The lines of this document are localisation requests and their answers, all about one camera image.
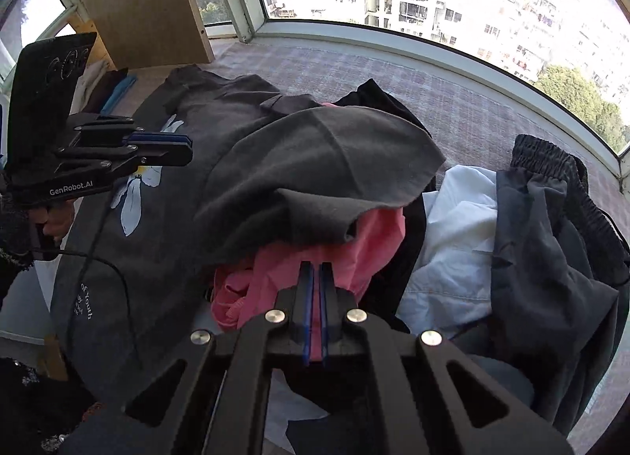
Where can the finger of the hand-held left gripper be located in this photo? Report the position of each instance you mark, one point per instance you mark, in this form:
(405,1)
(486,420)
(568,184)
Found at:
(162,139)
(167,157)

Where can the wooden cabinet panel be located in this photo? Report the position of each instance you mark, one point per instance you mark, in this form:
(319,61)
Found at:
(147,2)

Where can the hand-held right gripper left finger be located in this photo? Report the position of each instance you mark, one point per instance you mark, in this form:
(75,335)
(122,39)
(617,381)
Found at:
(307,317)

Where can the cream knitted cardigan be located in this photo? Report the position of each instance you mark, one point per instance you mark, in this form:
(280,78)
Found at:
(91,85)

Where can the person's left forearm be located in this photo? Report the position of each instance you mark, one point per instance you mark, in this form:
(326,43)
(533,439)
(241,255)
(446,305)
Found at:
(12,233)

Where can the green tree outside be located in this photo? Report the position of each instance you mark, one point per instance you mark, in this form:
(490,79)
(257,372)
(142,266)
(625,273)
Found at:
(581,95)

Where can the person's left hand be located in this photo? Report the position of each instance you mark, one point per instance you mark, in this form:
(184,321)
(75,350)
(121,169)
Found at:
(61,221)

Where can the black garment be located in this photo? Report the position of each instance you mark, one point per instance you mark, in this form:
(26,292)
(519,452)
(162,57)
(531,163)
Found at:
(374,95)

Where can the person's black tweed cardigan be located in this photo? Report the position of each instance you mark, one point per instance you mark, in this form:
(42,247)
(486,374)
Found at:
(29,410)

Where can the pink garment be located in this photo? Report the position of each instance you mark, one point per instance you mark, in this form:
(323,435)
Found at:
(275,268)

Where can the white bay window frame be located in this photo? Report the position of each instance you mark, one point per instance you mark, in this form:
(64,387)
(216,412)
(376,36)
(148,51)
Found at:
(443,53)

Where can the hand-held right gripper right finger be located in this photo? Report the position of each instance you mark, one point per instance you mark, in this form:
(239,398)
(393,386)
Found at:
(325,317)

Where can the wooden furniture piece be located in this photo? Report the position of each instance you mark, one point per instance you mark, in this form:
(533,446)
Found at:
(54,359)

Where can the brown folded garment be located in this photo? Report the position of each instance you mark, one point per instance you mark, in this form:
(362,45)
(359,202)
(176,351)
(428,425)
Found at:
(110,85)

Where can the grey flower print t-shirt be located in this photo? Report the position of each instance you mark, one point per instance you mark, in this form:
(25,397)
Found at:
(295,154)

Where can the dark grey shorts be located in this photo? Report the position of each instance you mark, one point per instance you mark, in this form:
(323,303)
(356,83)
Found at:
(541,263)

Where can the blue folded garment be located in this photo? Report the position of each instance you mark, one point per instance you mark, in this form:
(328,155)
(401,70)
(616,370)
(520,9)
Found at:
(120,93)

